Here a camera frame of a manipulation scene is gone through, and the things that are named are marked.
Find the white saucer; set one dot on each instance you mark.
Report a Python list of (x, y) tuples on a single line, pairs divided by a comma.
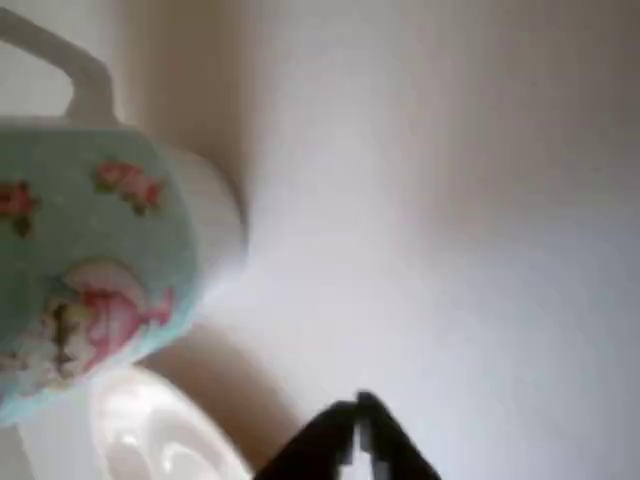
[(150, 440)]

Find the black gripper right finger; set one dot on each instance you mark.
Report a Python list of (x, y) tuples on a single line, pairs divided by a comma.
[(395, 450)]

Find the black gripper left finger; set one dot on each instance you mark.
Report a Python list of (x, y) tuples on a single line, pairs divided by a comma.
[(327, 445)]

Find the floral white teacup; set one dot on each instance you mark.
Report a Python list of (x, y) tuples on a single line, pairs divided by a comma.
[(90, 240)]

